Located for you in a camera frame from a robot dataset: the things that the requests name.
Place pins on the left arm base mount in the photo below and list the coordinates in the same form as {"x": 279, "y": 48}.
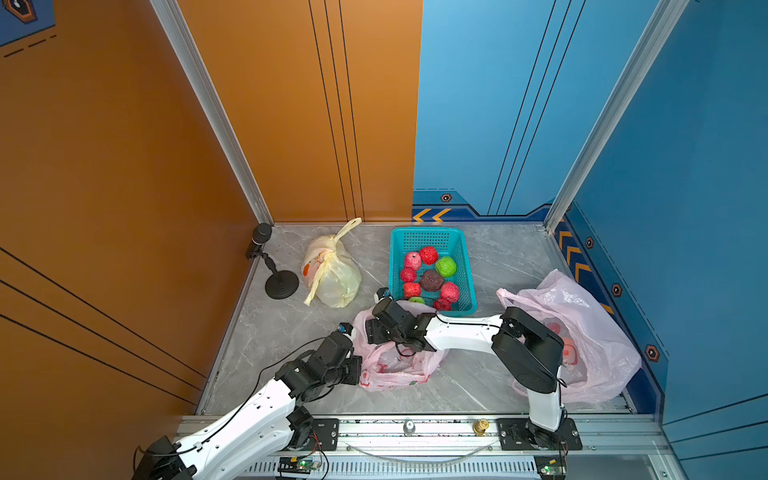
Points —
{"x": 321, "y": 433}

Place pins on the yellow knotted plastic bag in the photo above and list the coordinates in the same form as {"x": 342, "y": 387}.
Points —
{"x": 329, "y": 272}

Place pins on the pink plastic bag with hearts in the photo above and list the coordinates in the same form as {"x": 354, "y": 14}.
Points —
{"x": 607, "y": 354}

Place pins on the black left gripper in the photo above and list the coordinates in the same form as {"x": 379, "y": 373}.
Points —
{"x": 356, "y": 366}

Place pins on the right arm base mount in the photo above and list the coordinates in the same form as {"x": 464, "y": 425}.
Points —
{"x": 520, "y": 434}

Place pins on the brass knob on rail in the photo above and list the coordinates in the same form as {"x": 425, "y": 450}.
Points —
{"x": 480, "y": 427}

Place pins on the teal plastic basket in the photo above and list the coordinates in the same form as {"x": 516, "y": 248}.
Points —
{"x": 431, "y": 265}

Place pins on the green circuit board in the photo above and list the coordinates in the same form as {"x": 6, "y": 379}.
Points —
{"x": 550, "y": 468}
{"x": 296, "y": 466}

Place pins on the orange-red ball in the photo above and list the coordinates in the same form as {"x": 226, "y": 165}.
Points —
{"x": 411, "y": 289}

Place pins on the dark maroon ball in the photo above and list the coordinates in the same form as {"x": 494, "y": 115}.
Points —
{"x": 431, "y": 281}

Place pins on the black desktop microphone stand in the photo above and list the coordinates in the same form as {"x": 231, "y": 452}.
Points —
{"x": 281, "y": 284}

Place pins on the pink knotted plastic bag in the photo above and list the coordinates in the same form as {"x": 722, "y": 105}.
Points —
{"x": 388, "y": 366}

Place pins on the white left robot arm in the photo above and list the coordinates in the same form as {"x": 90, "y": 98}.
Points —
{"x": 263, "y": 424}

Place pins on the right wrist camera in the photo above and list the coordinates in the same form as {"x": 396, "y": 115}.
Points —
{"x": 389, "y": 312}

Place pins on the silver knob on rail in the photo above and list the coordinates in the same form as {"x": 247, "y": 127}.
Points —
{"x": 409, "y": 428}

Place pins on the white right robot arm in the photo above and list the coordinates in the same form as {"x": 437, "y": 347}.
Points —
{"x": 530, "y": 351}

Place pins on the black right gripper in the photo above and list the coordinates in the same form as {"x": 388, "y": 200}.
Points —
{"x": 373, "y": 331}

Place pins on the right green circuit board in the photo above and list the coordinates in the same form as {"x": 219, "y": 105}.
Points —
{"x": 550, "y": 468}

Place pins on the left green circuit board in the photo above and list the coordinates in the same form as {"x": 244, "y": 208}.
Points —
{"x": 296, "y": 466}

